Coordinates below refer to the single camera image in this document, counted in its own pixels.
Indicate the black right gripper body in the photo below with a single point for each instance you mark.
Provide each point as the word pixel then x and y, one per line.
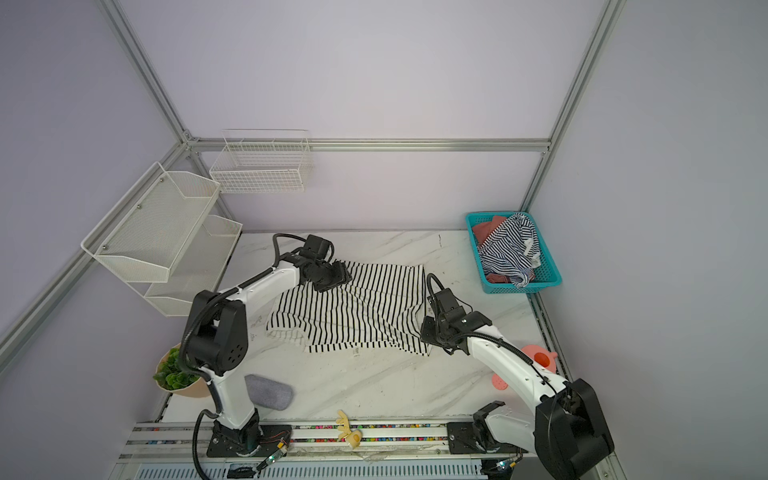
pixel 432 330

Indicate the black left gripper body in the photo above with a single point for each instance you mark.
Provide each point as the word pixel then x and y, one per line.
pixel 330 276

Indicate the black white striped tank top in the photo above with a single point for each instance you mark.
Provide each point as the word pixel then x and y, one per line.
pixel 382 306

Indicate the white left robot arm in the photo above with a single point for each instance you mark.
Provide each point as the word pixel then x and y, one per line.
pixel 215 340

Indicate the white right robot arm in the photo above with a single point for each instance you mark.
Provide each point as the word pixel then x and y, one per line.
pixel 564 425

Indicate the navy striped tank top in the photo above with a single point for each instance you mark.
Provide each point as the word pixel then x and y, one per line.
pixel 512 252

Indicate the red tank top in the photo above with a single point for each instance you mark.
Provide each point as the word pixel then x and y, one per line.
pixel 483 230

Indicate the teal plastic basket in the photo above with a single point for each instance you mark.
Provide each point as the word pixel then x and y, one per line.
pixel 547 275

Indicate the grey felt pouch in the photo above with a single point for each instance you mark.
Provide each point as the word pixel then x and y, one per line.
pixel 268 393

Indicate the yellow banana toy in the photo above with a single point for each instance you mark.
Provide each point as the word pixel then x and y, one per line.
pixel 352 437

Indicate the white mesh two-tier shelf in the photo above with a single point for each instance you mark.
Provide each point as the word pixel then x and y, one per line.
pixel 164 240

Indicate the potted green plant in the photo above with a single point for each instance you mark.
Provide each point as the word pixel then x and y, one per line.
pixel 170 378

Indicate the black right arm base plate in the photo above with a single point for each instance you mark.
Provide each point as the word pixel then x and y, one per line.
pixel 475 437

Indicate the white wire wall basket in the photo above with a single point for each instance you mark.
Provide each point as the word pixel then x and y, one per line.
pixel 260 161

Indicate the aluminium frame rail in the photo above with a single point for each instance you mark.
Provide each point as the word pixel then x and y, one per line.
pixel 383 145

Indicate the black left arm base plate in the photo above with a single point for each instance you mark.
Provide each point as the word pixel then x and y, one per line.
pixel 259 441

